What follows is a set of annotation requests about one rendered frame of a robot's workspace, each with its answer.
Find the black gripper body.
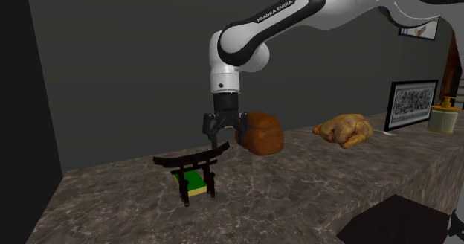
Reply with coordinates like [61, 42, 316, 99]
[211, 92, 243, 128]

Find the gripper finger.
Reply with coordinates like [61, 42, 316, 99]
[231, 111, 250, 145]
[202, 112, 223, 149]

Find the brown bread loaf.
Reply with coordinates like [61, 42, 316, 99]
[234, 111, 284, 157]

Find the dark torii gate figure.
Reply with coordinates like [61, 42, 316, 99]
[152, 141, 231, 208]

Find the green and yellow sponge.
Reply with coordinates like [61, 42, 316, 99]
[172, 168, 208, 197]

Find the roast chicken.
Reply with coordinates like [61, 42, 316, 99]
[312, 113, 374, 150]

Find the black framed picture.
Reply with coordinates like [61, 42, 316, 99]
[383, 79, 439, 132]

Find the dark robot stand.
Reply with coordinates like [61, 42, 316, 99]
[335, 193, 455, 244]

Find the yellow soap dispenser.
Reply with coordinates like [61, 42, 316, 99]
[427, 96, 463, 135]

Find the wall picture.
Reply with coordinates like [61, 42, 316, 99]
[398, 16, 441, 42]

